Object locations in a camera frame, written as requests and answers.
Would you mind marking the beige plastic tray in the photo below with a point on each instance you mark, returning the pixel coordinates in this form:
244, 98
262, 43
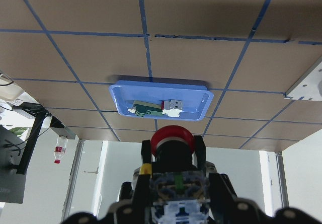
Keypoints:
9, 90

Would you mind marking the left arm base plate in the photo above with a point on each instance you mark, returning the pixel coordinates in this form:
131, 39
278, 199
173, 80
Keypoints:
308, 86

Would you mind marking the white circuit breaker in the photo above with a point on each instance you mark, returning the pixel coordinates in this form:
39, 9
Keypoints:
172, 108

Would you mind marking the plastic water bottle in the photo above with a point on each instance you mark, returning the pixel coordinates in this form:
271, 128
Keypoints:
60, 149

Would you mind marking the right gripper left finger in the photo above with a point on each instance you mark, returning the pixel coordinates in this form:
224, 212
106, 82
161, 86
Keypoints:
137, 208

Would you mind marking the green terminal block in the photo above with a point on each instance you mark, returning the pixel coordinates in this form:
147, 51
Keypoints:
141, 109

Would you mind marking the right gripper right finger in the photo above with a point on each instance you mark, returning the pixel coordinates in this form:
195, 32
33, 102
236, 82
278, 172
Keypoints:
225, 206

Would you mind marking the blue plastic tray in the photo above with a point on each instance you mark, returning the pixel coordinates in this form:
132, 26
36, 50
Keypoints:
196, 99

